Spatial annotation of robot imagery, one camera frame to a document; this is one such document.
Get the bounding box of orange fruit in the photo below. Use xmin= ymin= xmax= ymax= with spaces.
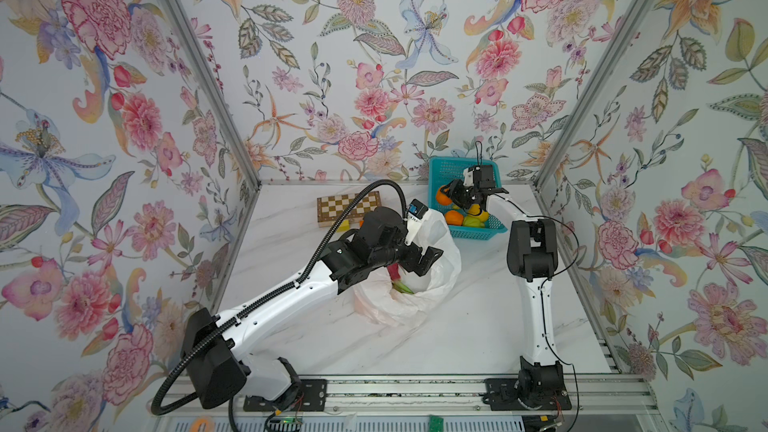
xmin=436 ymin=190 xmax=454 ymax=207
xmin=444 ymin=210 xmax=465 ymax=226

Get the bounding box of green apple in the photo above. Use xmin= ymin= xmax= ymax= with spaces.
xmin=462 ymin=216 xmax=485 ymax=228

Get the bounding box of white plastic bag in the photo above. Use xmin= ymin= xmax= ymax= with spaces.
xmin=353 ymin=210 xmax=462 ymax=328

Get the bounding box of pink dragon fruit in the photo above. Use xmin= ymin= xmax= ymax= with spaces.
xmin=387 ymin=264 xmax=414 ymax=295

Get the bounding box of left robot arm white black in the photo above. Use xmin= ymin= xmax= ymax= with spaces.
xmin=182 ymin=201 xmax=453 ymax=409

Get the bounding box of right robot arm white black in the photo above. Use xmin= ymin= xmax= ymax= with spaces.
xmin=440 ymin=164 xmax=572 ymax=412

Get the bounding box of teal plastic basket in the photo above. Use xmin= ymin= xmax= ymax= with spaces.
xmin=428 ymin=156 xmax=507 ymax=241

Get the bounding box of wooden chessboard box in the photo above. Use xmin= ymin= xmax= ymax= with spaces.
xmin=316 ymin=190 xmax=383 ymax=229

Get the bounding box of green circuit board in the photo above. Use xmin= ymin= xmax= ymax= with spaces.
xmin=427 ymin=415 xmax=445 ymax=432

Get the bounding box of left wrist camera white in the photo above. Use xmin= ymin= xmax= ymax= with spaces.
xmin=405 ymin=199 xmax=429 ymax=245

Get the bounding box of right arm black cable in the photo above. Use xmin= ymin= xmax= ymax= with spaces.
xmin=473 ymin=140 xmax=582 ymax=432

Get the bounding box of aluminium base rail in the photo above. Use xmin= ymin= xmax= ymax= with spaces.
xmin=146 ymin=373 xmax=661 ymax=418

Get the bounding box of orange ring object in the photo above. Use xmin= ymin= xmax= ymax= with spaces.
xmin=189 ymin=416 xmax=216 ymax=432

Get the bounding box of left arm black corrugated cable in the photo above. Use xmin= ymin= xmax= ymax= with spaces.
xmin=149 ymin=179 xmax=409 ymax=432

